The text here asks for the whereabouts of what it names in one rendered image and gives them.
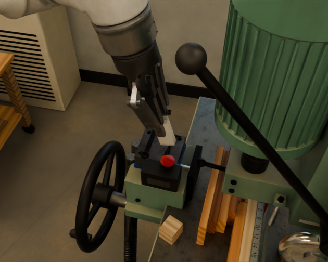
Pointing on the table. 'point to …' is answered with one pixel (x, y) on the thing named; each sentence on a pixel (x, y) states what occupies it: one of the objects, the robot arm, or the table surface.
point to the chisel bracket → (257, 180)
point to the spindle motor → (280, 73)
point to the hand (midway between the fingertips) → (164, 131)
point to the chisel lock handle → (209, 165)
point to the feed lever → (189, 53)
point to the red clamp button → (167, 160)
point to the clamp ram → (193, 171)
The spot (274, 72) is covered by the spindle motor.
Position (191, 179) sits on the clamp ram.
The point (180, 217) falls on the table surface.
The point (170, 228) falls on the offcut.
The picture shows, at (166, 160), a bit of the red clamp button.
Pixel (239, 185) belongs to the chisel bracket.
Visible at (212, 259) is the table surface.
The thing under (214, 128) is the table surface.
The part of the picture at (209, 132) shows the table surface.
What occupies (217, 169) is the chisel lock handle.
